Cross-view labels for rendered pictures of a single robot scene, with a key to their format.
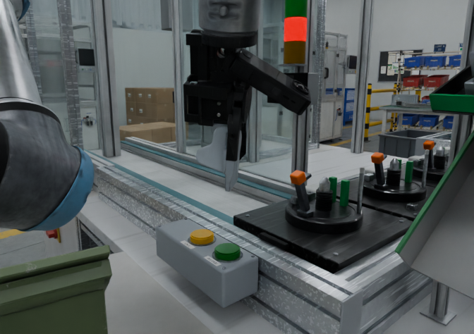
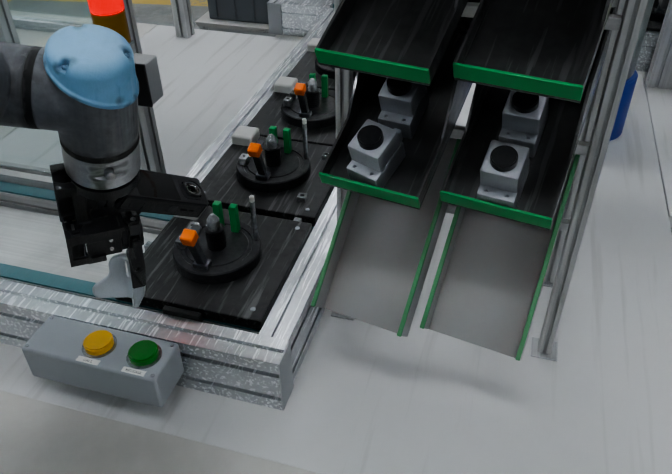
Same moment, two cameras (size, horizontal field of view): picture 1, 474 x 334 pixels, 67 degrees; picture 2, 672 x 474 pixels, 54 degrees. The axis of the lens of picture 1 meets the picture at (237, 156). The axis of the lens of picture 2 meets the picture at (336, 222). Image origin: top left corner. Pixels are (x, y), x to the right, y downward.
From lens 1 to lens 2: 0.47 m
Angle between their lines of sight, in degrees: 40
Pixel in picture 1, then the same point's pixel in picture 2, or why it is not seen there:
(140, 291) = (37, 424)
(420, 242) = (327, 285)
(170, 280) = (63, 393)
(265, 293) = (194, 370)
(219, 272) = (149, 381)
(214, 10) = (97, 173)
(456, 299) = not seen: hidden behind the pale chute
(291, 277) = (222, 354)
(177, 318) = (107, 434)
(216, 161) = (120, 290)
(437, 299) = not seen: hidden behind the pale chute
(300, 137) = (148, 134)
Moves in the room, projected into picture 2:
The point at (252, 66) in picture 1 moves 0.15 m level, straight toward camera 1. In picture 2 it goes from (144, 198) to (197, 275)
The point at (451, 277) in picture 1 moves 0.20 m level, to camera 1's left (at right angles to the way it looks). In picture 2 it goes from (356, 311) to (227, 376)
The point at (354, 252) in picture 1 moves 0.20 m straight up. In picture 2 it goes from (269, 298) to (257, 187)
